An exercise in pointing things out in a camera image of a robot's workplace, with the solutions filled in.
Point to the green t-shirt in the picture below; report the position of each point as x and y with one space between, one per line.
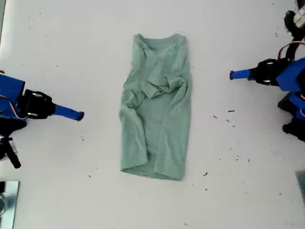
166 124

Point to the black camera stalk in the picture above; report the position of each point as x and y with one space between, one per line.
291 48

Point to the black camera box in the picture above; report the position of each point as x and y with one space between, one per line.
299 18
6 149

